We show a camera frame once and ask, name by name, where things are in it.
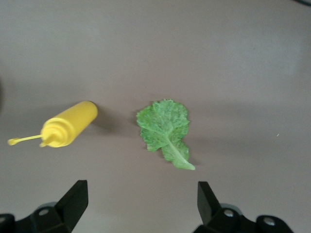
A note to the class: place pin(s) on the green lettuce leaf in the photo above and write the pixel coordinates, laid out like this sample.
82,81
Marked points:
162,126

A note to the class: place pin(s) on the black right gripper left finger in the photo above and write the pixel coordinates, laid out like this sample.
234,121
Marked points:
63,216

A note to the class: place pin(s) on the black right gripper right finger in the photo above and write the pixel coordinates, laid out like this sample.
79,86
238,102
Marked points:
218,221

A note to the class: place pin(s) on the yellow squeeze sauce bottle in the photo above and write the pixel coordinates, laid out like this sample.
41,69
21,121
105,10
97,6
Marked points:
70,123

